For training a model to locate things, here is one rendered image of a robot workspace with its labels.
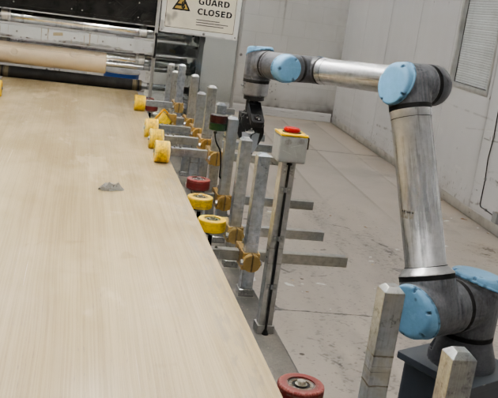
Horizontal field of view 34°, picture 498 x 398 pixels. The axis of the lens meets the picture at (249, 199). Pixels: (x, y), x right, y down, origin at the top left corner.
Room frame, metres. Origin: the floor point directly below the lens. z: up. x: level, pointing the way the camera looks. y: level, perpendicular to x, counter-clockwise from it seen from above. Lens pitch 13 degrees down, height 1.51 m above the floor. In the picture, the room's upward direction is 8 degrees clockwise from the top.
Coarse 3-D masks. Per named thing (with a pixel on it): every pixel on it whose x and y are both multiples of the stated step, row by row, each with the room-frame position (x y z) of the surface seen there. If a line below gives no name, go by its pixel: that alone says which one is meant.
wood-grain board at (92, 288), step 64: (0, 128) 3.19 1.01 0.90; (64, 128) 3.38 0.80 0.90; (128, 128) 3.60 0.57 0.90; (0, 192) 2.24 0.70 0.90; (64, 192) 2.34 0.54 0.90; (128, 192) 2.44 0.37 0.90; (0, 256) 1.71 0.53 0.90; (64, 256) 1.77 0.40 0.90; (128, 256) 1.83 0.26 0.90; (192, 256) 1.89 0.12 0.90; (0, 320) 1.37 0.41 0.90; (64, 320) 1.41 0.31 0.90; (128, 320) 1.45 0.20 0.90; (192, 320) 1.49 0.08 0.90; (0, 384) 1.14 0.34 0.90; (64, 384) 1.17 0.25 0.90; (128, 384) 1.20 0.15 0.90; (192, 384) 1.23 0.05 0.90; (256, 384) 1.26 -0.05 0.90
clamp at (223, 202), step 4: (212, 188) 2.80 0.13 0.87; (216, 188) 2.78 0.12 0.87; (216, 192) 2.73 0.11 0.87; (216, 196) 2.71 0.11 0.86; (220, 196) 2.69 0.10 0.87; (224, 196) 2.69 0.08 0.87; (228, 196) 2.70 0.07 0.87; (216, 200) 2.70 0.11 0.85; (220, 200) 2.67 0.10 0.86; (224, 200) 2.69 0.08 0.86; (228, 200) 2.68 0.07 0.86; (216, 204) 2.68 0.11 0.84; (220, 204) 2.67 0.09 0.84; (224, 204) 2.68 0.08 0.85; (228, 204) 2.68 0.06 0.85; (216, 208) 2.69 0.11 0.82; (220, 208) 2.67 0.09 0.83; (224, 208) 2.68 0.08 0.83; (228, 208) 2.68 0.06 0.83
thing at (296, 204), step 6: (192, 192) 2.72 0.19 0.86; (204, 192) 2.74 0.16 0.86; (210, 192) 2.76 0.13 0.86; (246, 198) 2.76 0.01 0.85; (270, 198) 2.78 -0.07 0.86; (246, 204) 2.76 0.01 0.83; (264, 204) 2.78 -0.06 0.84; (270, 204) 2.78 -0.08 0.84; (294, 204) 2.80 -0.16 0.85; (300, 204) 2.81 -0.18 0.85; (306, 204) 2.81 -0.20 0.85; (312, 204) 2.82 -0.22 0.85
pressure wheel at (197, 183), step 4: (192, 176) 2.76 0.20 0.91; (196, 176) 2.77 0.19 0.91; (200, 176) 2.77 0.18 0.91; (188, 180) 2.71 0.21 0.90; (192, 180) 2.70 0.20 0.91; (196, 180) 2.70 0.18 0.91; (200, 180) 2.71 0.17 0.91; (204, 180) 2.72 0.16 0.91; (208, 180) 2.73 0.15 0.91; (188, 184) 2.71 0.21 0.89; (192, 184) 2.70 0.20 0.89; (196, 184) 2.70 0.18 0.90; (200, 184) 2.70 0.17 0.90; (204, 184) 2.71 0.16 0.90; (208, 184) 2.72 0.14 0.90; (188, 188) 2.71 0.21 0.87; (192, 188) 2.70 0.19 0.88; (196, 188) 2.70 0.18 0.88; (200, 188) 2.70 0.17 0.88; (204, 188) 2.71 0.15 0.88; (208, 188) 2.72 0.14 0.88; (196, 192) 2.73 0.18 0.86; (200, 192) 2.73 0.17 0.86
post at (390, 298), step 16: (384, 288) 1.25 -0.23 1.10; (400, 288) 1.25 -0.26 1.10; (384, 304) 1.24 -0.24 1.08; (400, 304) 1.24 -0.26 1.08; (384, 320) 1.24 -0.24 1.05; (400, 320) 1.24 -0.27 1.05; (368, 336) 1.27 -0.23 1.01; (384, 336) 1.24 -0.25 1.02; (368, 352) 1.26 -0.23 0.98; (384, 352) 1.24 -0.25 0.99; (368, 368) 1.25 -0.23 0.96; (384, 368) 1.24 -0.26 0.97; (368, 384) 1.24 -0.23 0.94; (384, 384) 1.24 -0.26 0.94
